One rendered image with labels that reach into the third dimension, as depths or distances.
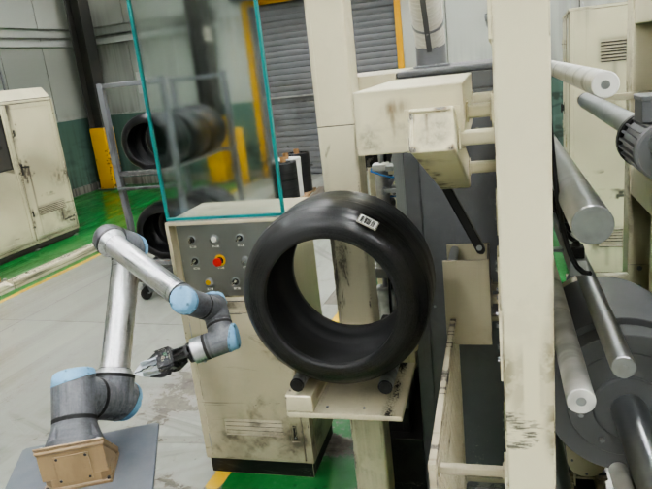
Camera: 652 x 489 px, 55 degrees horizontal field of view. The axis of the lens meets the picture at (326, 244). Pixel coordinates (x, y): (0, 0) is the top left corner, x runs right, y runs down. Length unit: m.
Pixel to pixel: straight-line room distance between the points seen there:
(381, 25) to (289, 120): 2.32
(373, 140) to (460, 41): 9.49
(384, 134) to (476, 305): 0.86
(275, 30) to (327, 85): 9.61
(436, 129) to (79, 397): 1.56
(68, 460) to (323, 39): 1.59
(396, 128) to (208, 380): 1.90
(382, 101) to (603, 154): 3.82
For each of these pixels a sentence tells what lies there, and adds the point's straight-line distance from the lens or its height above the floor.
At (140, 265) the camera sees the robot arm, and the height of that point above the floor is 1.24.
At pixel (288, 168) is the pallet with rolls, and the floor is 0.63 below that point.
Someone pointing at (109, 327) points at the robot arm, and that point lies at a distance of 2.56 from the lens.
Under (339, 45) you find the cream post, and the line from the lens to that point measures 2.11.
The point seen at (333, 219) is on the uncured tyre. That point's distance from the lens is 1.79.
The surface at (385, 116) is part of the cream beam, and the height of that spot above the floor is 1.72.
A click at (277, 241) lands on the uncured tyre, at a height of 1.38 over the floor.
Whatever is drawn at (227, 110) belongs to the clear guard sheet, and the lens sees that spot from 2.66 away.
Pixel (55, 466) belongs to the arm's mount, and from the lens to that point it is 2.35.
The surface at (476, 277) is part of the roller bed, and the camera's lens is 2.11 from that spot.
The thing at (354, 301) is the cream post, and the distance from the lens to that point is 2.27.
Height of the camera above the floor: 1.84
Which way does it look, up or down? 16 degrees down
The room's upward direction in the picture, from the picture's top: 6 degrees counter-clockwise
